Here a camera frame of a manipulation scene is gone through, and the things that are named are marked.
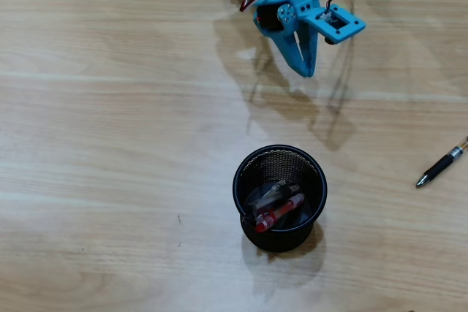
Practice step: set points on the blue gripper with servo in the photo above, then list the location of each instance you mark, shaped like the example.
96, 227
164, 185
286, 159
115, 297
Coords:
306, 6

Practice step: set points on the clear capped black pen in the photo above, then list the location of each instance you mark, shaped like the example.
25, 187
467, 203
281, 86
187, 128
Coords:
293, 190

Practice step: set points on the grey grip ballpoint pen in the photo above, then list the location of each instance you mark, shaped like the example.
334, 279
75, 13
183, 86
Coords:
263, 203

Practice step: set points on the red transparent pen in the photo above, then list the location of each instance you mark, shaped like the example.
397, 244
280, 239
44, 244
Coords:
281, 209

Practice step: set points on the black grip retractable pen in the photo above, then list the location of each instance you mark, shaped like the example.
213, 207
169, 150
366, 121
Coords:
437, 169

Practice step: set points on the black mesh pen holder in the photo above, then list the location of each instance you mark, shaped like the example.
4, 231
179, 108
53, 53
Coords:
278, 242

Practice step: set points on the blue mounted wrist camera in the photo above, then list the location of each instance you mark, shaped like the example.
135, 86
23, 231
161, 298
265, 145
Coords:
356, 27

